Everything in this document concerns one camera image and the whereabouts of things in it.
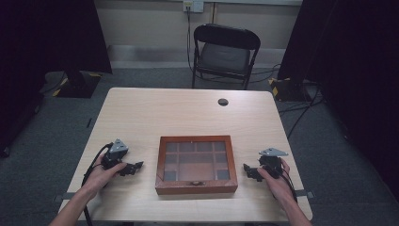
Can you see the black stand base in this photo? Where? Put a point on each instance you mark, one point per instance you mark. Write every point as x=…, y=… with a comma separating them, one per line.
x=288, y=91
x=78, y=86

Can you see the person's left hand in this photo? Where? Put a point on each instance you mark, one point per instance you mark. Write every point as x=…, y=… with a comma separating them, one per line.
x=98, y=177

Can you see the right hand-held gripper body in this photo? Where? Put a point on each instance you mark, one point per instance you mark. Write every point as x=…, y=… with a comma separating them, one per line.
x=271, y=163

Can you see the white wall socket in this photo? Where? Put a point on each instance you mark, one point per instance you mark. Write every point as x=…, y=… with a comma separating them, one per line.
x=193, y=5

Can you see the black folding chair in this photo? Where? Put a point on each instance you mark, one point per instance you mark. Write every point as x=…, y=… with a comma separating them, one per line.
x=224, y=58

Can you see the person's right hand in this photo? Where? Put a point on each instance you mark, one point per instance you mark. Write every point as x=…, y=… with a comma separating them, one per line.
x=280, y=188

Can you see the wooden box with glass lid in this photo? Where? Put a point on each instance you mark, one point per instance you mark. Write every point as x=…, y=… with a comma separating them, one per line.
x=196, y=185

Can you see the black curtain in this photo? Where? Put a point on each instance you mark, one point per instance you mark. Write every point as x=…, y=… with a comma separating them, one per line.
x=37, y=47
x=360, y=62

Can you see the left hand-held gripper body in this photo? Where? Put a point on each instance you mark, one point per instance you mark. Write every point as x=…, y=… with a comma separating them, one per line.
x=116, y=153

